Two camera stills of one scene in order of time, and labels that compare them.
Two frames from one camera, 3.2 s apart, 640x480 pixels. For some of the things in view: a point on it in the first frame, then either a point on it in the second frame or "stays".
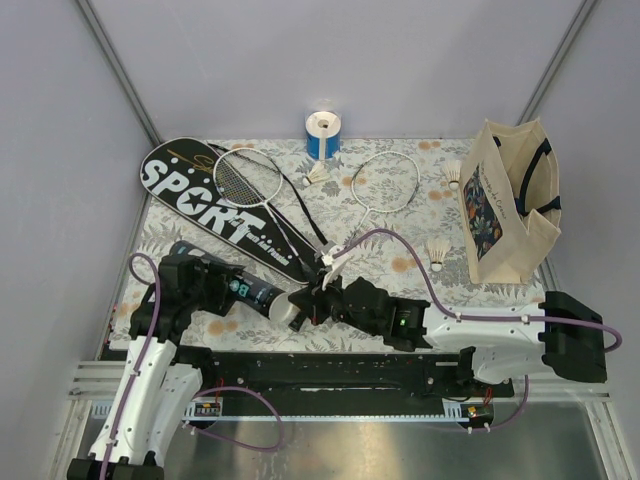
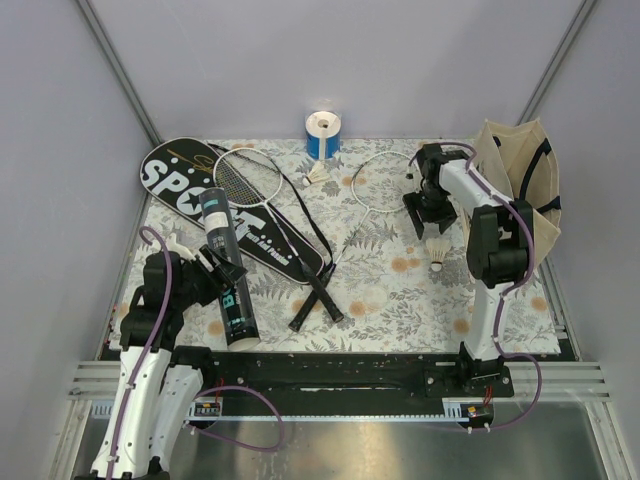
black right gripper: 312,300 to 445,217
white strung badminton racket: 252,179 stays
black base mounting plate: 348,376 stays
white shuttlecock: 438,248 stays
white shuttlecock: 318,172 stays
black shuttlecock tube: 248,288 to 220,236
